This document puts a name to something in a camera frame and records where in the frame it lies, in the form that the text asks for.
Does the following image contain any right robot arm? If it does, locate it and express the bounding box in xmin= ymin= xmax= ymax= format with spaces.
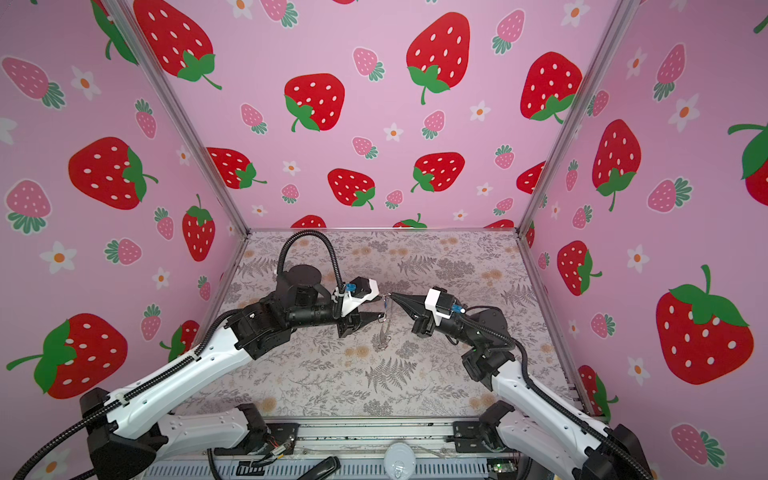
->
xmin=390 ymin=288 xmax=651 ymax=479

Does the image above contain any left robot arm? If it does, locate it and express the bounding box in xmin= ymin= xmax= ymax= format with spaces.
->
xmin=15 ymin=230 xmax=384 ymax=479

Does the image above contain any aluminium front rail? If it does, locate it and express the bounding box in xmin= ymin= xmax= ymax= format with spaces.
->
xmin=128 ymin=416 xmax=619 ymax=480

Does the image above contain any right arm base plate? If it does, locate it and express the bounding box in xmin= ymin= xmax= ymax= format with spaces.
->
xmin=447 ymin=420 xmax=513 ymax=454

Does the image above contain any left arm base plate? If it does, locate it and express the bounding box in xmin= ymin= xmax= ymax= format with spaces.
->
xmin=229 ymin=422 xmax=300 ymax=455

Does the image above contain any black handle at front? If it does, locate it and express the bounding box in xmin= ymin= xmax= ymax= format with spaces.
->
xmin=298 ymin=456 xmax=341 ymax=480

